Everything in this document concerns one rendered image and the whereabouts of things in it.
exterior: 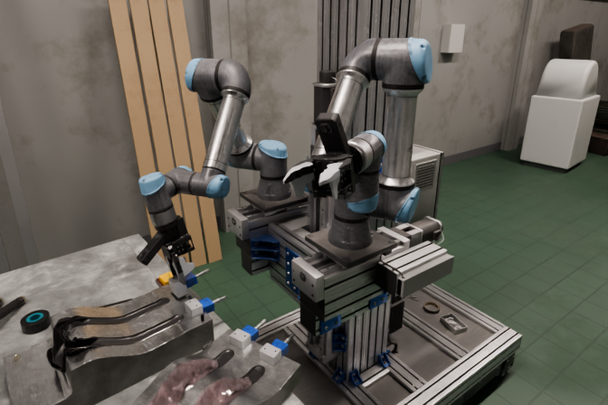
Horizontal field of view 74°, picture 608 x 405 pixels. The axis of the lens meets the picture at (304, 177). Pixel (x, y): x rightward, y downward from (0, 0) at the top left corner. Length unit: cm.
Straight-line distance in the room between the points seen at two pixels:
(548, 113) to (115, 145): 507
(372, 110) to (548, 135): 480
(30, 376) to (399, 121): 118
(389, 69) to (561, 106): 500
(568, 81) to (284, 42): 372
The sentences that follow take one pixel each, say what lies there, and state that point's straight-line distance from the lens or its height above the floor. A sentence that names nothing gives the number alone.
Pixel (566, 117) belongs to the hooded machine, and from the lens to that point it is 605.
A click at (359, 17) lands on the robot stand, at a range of 143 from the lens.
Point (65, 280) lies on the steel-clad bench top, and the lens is 185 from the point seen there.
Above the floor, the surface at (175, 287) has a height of 94.
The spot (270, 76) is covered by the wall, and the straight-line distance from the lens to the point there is 377.
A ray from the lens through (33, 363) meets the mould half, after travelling 139.
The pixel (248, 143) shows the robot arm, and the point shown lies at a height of 127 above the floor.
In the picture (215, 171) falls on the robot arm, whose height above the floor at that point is 129.
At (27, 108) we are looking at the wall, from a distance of 325.
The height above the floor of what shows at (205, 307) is 90.
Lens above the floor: 169
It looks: 19 degrees down
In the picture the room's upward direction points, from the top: straight up
